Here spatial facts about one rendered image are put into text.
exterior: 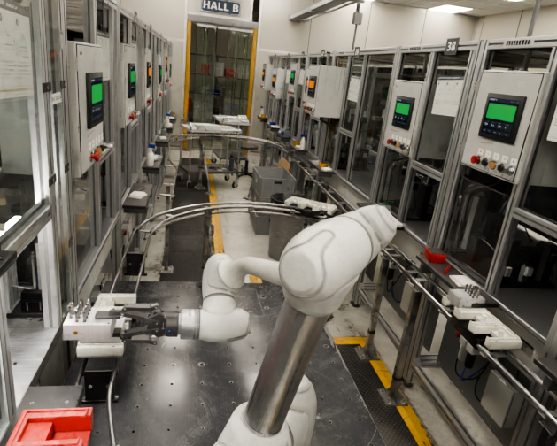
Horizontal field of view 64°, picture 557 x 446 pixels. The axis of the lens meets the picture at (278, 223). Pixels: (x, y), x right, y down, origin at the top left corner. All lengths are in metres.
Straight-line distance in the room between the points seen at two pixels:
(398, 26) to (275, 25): 2.56
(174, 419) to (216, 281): 0.49
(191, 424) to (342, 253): 0.94
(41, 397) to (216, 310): 0.51
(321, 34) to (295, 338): 9.05
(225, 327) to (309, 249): 0.60
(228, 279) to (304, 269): 0.60
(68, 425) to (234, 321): 0.49
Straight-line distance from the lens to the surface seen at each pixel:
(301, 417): 1.34
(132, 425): 1.61
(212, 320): 1.35
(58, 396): 1.39
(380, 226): 0.97
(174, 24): 9.47
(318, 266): 0.80
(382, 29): 10.21
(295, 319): 0.94
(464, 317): 2.14
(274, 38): 9.58
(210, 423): 1.60
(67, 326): 1.38
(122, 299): 1.88
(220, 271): 1.39
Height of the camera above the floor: 1.78
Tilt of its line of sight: 19 degrees down
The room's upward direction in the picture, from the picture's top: 6 degrees clockwise
